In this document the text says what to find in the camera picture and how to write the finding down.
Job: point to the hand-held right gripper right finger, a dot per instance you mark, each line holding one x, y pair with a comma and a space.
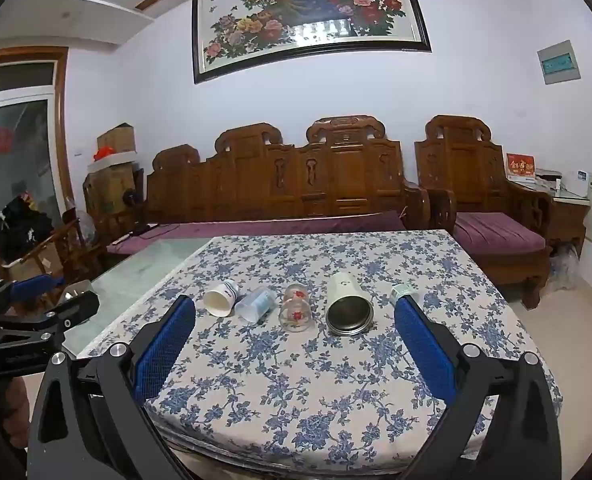
423, 350

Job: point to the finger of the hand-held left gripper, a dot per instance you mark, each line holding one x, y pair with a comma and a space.
36, 285
73, 307

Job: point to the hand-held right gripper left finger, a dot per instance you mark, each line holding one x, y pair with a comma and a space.
166, 350

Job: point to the small green white cup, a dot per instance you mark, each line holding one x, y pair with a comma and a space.
401, 291

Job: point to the white paper cup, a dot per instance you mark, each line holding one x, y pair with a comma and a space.
220, 301

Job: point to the white metal thermos cup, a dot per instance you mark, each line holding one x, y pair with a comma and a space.
347, 305

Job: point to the clear plastic cup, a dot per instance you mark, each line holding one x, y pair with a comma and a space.
256, 305

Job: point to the red flower glass cup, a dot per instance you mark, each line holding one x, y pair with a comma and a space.
296, 310

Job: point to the wooden chair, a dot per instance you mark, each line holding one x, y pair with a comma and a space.
56, 250

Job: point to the pale green glass table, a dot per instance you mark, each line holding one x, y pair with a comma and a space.
126, 280

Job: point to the dark clothes pile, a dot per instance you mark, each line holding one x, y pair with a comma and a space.
21, 225

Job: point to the large brown cardboard box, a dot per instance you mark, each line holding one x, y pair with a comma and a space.
108, 192

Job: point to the black fan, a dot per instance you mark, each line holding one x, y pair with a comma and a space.
132, 196

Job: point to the blue floral tablecloth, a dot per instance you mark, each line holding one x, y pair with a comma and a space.
296, 385

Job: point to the purple armchair cushion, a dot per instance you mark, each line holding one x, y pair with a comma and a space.
496, 235

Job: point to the wooden framed glass door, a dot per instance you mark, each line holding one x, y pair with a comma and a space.
18, 150

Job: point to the long purple sofa cushion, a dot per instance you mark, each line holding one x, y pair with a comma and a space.
256, 230

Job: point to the clear plastic bag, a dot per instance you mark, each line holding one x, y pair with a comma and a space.
563, 267

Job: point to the small brown cardboard box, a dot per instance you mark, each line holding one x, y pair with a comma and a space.
117, 137

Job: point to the carved wooden armchair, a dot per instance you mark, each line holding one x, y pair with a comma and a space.
476, 180

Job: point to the wooden side table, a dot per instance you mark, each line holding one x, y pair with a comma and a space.
568, 220

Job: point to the red desk calendar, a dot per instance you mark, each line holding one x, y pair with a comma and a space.
520, 167

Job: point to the carved wooden sofa bench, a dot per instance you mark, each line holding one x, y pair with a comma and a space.
286, 180

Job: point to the white box device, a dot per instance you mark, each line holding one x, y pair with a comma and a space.
575, 183

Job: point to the framed peacock flower painting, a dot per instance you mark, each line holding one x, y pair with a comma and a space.
306, 10

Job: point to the grey wall electrical panel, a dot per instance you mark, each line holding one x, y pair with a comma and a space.
558, 62

